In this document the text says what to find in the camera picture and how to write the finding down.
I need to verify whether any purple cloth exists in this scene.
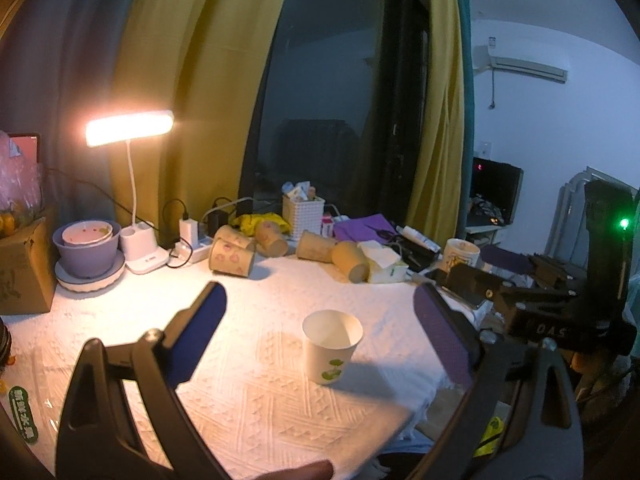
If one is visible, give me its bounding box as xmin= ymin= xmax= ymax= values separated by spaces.
xmin=332 ymin=213 xmax=402 ymax=244

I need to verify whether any cardboard box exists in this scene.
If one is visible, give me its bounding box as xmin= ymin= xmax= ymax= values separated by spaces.
xmin=0 ymin=204 xmax=59 ymax=316

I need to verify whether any white woven basket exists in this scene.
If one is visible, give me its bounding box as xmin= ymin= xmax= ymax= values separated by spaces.
xmin=282 ymin=193 xmax=326 ymax=237

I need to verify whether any yellow packet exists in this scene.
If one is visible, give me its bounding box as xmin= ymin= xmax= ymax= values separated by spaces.
xmin=474 ymin=415 xmax=504 ymax=459

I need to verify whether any tissue box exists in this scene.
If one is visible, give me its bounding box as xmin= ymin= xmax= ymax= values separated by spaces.
xmin=357 ymin=240 xmax=410 ymax=284

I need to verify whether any brown paper cup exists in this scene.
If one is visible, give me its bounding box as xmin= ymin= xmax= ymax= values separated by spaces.
xmin=208 ymin=237 xmax=256 ymax=279
xmin=214 ymin=224 xmax=257 ymax=252
xmin=331 ymin=240 xmax=371 ymax=283
xmin=295 ymin=229 xmax=339 ymax=264
xmin=254 ymin=220 xmax=290 ymax=257

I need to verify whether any white textured tablecloth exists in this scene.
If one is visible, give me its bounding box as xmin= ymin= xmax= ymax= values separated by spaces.
xmin=0 ymin=246 xmax=482 ymax=480

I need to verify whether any person's left hand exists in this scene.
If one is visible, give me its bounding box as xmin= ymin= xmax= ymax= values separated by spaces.
xmin=259 ymin=459 xmax=334 ymax=480

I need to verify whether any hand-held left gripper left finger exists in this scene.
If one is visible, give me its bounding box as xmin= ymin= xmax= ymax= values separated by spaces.
xmin=55 ymin=282 xmax=229 ymax=480

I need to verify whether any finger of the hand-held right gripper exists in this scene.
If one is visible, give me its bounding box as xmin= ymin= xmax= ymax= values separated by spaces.
xmin=440 ymin=263 xmax=504 ymax=307

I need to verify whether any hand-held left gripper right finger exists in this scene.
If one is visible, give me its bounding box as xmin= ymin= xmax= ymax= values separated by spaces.
xmin=406 ymin=282 xmax=584 ymax=480

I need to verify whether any white power strip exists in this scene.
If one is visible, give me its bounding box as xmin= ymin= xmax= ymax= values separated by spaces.
xmin=166 ymin=241 xmax=214 ymax=267

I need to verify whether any grey folding frame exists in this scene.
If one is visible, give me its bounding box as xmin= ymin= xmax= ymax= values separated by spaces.
xmin=542 ymin=169 xmax=602 ymax=262

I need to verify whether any purple bowl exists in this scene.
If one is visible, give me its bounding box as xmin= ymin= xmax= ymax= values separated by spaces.
xmin=52 ymin=219 xmax=123 ymax=279

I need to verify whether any green label sticker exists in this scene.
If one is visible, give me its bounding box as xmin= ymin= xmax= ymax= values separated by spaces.
xmin=8 ymin=384 xmax=40 ymax=445

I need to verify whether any yellow cloth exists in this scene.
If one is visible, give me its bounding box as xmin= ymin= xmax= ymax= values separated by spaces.
xmin=229 ymin=213 xmax=292 ymax=236

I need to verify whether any white printed mug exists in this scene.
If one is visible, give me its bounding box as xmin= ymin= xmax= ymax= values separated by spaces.
xmin=442 ymin=238 xmax=481 ymax=272

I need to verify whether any white tube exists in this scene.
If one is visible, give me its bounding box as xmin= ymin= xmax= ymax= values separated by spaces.
xmin=397 ymin=224 xmax=441 ymax=254

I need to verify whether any white plate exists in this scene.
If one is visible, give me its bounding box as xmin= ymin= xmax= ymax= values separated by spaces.
xmin=54 ymin=250 xmax=126 ymax=296

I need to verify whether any white bowl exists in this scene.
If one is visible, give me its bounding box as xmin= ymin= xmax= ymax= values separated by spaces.
xmin=62 ymin=220 xmax=114 ymax=247

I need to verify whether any white charger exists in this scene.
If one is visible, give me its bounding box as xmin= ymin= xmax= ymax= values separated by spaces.
xmin=178 ymin=217 xmax=200 ymax=249

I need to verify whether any white desk lamp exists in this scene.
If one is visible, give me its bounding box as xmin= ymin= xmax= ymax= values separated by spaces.
xmin=84 ymin=109 xmax=175 ymax=275

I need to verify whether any black monitor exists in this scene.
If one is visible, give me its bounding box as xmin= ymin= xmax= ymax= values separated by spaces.
xmin=469 ymin=157 xmax=524 ymax=225

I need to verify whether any white air conditioner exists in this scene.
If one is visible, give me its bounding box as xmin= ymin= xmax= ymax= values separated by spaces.
xmin=487 ymin=44 xmax=570 ymax=84

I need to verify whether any pink plastic bag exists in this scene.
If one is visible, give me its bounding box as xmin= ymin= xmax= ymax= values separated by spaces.
xmin=0 ymin=129 xmax=44 ymax=222

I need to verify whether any yellow curtain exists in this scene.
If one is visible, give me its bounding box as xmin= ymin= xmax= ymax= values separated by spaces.
xmin=109 ymin=0 xmax=299 ymax=222
xmin=406 ymin=0 xmax=466 ymax=247

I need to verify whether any black cable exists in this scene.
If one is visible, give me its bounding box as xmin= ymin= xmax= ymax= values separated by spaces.
xmin=46 ymin=167 xmax=137 ymax=224

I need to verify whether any white cup with green print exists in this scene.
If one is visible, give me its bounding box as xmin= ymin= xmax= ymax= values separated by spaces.
xmin=302 ymin=310 xmax=364 ymax=386

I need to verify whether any dark window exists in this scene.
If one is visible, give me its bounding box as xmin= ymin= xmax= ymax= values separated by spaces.
xmin=239 ymin=0 xmax=432 ymax=221

